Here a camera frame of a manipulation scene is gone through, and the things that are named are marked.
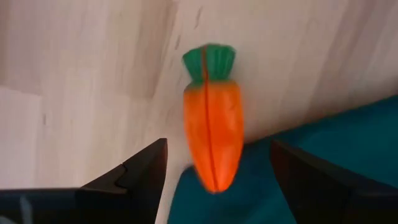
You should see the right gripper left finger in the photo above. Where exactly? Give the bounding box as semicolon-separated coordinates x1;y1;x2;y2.
0;138;169;224

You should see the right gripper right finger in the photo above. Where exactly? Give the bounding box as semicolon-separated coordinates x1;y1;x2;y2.
270;139;398;224

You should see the orange toy carrot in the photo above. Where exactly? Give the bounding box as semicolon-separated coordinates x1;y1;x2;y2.
182;43;246;194

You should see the dark green cloth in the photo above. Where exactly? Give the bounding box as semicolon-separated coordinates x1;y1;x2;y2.
167;95;398;224

